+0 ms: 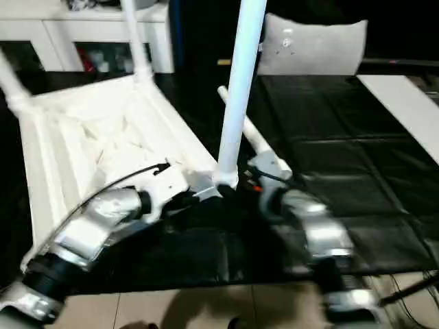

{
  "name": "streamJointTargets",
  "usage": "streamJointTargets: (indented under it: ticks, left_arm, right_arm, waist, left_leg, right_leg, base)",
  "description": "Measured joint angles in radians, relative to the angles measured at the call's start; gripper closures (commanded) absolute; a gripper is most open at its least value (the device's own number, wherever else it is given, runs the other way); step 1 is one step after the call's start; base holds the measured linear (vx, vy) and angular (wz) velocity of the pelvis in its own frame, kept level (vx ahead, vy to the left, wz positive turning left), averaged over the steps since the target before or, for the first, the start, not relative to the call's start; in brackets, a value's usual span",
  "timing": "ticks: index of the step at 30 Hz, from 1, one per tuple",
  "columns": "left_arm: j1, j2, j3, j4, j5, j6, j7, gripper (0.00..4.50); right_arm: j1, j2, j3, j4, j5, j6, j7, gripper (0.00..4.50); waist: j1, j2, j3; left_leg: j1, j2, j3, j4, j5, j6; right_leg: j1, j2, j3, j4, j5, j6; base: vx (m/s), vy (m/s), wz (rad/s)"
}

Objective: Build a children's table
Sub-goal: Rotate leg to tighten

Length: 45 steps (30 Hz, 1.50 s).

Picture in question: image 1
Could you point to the white plastic table leg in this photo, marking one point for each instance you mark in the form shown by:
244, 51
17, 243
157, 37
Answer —
137, 44
13, 89
257, 140
240, 85

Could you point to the white plastic table top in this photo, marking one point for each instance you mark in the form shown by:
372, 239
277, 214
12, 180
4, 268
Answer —
85, 137

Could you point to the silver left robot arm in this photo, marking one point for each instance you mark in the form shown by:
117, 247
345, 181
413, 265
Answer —
92, 219

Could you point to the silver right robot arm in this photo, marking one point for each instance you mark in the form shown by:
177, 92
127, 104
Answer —
319, 226

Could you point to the black work mat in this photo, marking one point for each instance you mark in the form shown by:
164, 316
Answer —
343, 137

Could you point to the black right robot foot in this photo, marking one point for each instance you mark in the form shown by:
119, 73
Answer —
234, 323

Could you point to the grey cushion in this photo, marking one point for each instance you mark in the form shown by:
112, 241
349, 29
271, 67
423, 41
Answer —
315, 44

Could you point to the black cabinet with gold label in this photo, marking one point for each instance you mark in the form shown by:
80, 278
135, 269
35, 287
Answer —
202, 34

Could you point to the red bottle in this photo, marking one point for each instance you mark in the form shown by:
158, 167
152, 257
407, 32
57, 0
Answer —
85, 61

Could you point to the black stand leg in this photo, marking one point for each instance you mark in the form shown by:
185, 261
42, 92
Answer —
411, 289

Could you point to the white sideboard with glass doors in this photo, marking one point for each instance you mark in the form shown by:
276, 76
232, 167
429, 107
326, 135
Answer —
51, 31

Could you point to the grey crumpled cloth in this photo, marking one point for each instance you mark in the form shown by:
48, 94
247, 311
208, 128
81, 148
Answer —
72, 4

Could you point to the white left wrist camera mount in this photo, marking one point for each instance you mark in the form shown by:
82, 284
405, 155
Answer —
168, 186

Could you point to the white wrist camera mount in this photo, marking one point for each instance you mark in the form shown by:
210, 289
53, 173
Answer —
168, 186
267, 164

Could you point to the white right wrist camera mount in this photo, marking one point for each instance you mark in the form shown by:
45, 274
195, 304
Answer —
267, 164

